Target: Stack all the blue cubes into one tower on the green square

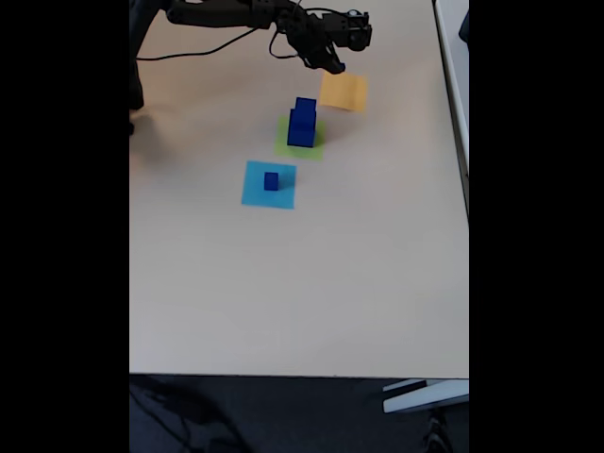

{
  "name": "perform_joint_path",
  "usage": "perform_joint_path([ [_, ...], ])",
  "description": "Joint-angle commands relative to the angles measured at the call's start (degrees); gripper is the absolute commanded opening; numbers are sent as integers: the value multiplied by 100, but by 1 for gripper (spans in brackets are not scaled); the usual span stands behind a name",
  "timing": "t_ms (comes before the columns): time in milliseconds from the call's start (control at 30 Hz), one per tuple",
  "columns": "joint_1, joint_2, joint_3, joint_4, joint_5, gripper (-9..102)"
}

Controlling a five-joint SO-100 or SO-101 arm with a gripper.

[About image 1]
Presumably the white table foot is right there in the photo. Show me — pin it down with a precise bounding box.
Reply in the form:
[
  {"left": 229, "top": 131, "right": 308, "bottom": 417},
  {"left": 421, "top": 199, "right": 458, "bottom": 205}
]
[{"left": 381, "top": 377, "right": 470, "bottom": 414}]

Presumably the light blue paper square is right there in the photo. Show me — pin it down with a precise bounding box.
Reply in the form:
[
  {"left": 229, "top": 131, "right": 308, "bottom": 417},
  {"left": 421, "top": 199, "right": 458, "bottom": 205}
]
[{"left": 240, "top": 159, "right": 298, "bottom": 210}]

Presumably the green paper square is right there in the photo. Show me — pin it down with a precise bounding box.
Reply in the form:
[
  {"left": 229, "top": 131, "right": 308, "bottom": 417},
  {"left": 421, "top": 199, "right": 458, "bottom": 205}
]
[{"left": 274, "top": 115, "right": 327, "bottom": 162}]

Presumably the large blue cube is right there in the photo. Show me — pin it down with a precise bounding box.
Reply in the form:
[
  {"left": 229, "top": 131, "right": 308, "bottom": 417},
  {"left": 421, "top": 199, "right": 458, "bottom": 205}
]
[{"left": 286, "top": 109, "right": 316, "bottom": 149}]

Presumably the yellow paper square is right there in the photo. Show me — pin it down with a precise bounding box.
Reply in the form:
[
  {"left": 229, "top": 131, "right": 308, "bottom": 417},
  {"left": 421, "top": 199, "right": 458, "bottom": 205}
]
[{"left": 318, "top": 69, "right": 369, "bottom": 113}]

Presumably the white neighbouring table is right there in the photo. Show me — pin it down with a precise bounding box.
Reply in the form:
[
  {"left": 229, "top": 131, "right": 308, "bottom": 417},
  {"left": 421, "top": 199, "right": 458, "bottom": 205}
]
[{"left": 432, "top": 0, "right": 470, "bottom": 223}]

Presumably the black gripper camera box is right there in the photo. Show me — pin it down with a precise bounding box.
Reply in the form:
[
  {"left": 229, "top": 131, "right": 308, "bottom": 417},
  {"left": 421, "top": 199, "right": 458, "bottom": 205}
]
[{"left": 320, "top": 8, "right": 374, "bottom": 53}]

